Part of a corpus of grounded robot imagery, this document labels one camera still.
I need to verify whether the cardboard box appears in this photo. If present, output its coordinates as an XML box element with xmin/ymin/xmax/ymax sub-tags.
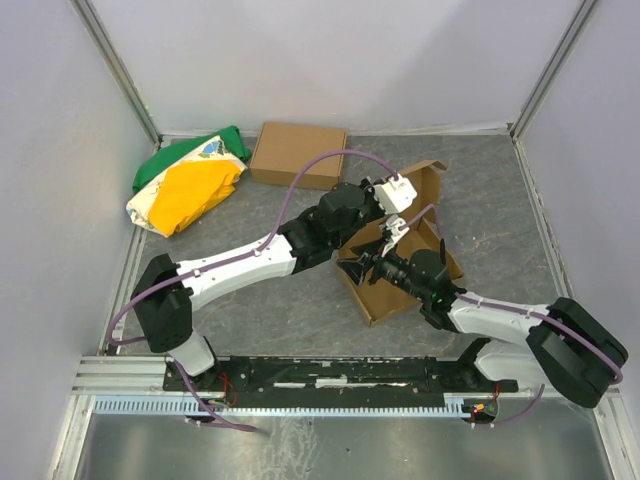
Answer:
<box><xmin>337</xmin><ymin>160</ymin><xmax>447</xmax><ymax>327</ymax></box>
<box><xmin>250</xmin><ymin>121</ymin><xmax>348</xmax><ymax>190</ymax></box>

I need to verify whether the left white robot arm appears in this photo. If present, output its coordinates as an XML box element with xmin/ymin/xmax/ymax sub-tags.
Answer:
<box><xmin>134</xmin><ymin>179</ymin><xmax>389</xmax><ymax>376</ymax></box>

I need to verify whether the closed folded cardboard box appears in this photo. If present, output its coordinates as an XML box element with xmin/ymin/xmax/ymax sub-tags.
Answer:
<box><xmin>250</xmin><ymin>121</ymin><xmax>348</xmax><ymax>190</ymax></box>

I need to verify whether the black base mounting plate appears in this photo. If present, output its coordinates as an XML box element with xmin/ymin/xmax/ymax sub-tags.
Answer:
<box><xmin>191</xmin><ymin>356</ymin><xmax>518</xmax><ymax>409</ymax></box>

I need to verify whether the green yellow white cloth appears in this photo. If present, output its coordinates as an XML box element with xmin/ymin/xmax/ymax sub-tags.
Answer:
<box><xmin>125</xmin><ymin>125</ymin><xmax>251</xmax><ymax>238</ymax></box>

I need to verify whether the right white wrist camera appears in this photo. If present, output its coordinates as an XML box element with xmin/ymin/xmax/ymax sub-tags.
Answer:
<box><xmin>380</xmin><ymin>214</ymin><xmax>408</xmax><ymax>256</ymax></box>

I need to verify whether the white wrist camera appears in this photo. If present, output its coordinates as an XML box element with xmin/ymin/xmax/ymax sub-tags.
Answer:
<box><xmin>380</xmin><ymin>214</ymin><xmax>408</xmax><ymax>256</ymax></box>
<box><xmin>374</xmin><ymin>174</ymin><xmax>417</xmax><ymax>215</ymax></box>

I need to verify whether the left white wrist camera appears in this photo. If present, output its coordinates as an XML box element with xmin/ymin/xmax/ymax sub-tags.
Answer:
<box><xmin>374</xmin><ymin>174</ymin><xmax>417</xmax><ymax>215</ymax></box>

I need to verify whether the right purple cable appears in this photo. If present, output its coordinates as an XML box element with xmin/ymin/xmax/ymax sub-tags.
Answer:
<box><xmin>394</xmin><ymin>203</ymin><xmax>625</xmax><ymax>430</ymax></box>

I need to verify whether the purple cable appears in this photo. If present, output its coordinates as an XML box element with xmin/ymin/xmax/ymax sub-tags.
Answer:
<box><xmin>107</xmin><ymin>148</ymin><xmax>401</xmax><ymax>432</ymax></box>
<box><xmin>394</xmin><ymin>203</ymin><xmax>625</xmax><ymax>430</ymax></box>

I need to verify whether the right aluminium frame post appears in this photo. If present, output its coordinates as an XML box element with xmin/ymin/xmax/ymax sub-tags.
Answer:
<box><xmin>510</xmin><ymin>0</ymin><xmax>600</xmax><ymax>140</ymax></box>

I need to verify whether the aluminium frame post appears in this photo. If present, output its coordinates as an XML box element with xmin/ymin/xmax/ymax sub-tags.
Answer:
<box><xmin>510</xmin><ymin>0</ymin><xmax>600</xmax><ymax>140</ymax></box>
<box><xmin>70</xmin><ymin>0</ymin><xmax>162</xmax><ymax>147</ymax></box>

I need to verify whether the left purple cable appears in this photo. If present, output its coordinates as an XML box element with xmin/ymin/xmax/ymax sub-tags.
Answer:
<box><xmin>107</xmin><ymin>148</ymin><xmax>401</xmax><ymax>432</ymax></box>

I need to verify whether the light blue slotted cable duct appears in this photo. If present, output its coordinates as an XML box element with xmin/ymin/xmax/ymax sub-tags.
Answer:
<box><xmin>93</xmin><ymin>392</ymin><xmax>494</xmax><ymax>419</ymax></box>

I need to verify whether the aluminium front rail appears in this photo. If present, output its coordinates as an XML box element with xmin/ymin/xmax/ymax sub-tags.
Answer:
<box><xmin>69</xmin><ymin>353</ymin><xmax>626</xmax><ymax>401</ymax></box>

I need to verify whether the left aluminium frame post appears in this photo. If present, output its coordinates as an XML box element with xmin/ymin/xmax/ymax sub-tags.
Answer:
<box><xmin>70</xmin><ymin>0</ymin><xmax>162</xmax><ymax>147</ymax></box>

